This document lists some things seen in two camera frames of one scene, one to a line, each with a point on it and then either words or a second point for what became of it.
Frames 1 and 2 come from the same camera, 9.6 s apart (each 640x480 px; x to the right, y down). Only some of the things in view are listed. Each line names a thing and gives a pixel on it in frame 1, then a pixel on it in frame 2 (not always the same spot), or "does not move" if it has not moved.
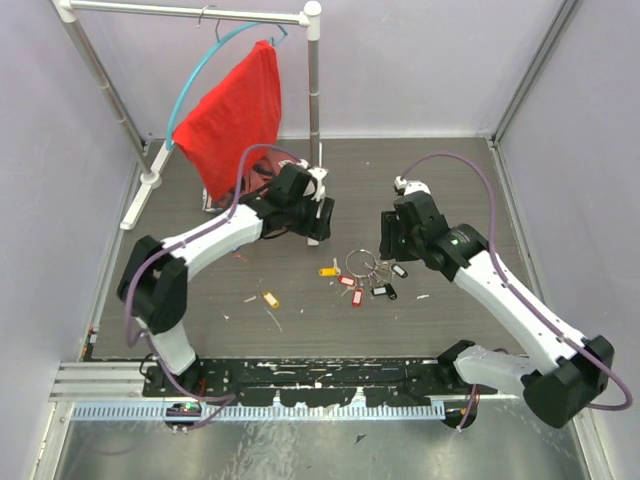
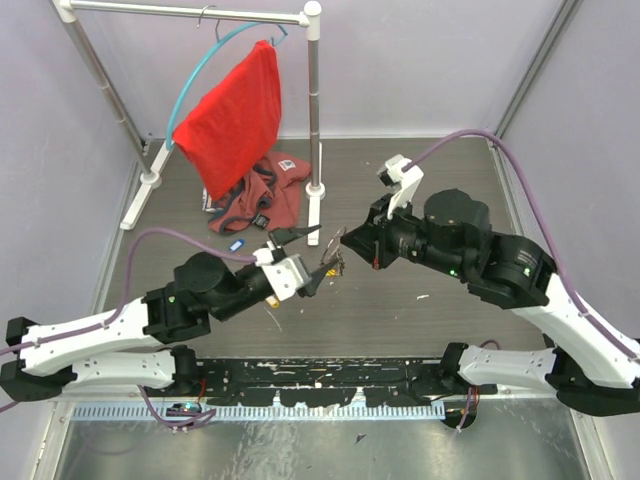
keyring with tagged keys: (362, 267) → (333, 255)
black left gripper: (317, 227) → (282, 236)
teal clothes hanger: (273, 43) does not move
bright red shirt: (240, 109) does not move
